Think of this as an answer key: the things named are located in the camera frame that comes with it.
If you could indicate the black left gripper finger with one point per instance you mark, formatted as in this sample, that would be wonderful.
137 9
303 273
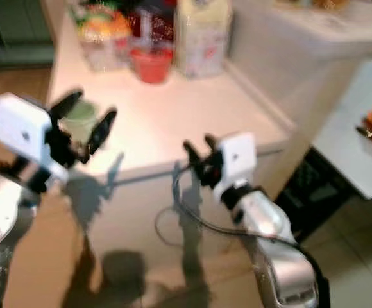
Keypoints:
67 102
104 131

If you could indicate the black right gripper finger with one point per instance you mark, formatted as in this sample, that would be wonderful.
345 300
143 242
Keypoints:
211 142
192 154

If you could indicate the pale green cup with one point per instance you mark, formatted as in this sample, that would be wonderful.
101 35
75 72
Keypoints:
80 122

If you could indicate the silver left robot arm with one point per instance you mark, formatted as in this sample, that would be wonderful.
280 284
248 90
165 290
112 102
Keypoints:
3 218

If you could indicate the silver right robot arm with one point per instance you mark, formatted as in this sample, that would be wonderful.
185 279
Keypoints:
282 244

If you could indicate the green and orange snack bag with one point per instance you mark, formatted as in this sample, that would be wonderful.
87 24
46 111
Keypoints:
101 29

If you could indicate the red plastic cup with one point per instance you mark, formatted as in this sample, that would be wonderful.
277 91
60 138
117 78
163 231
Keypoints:
151 64

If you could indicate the dark green cabinet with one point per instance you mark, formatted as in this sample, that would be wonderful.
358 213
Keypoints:
13 29

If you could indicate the black plastic crate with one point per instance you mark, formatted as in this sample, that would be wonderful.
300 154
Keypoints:
314 192

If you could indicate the dark red package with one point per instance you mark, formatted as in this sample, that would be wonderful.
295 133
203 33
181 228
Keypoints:
152 27

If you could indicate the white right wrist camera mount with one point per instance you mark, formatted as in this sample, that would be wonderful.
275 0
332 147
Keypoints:
237 160

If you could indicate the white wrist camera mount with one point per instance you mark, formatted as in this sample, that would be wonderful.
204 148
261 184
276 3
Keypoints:
22 128
237 160

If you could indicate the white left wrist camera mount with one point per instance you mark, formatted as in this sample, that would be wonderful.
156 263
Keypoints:
22 128

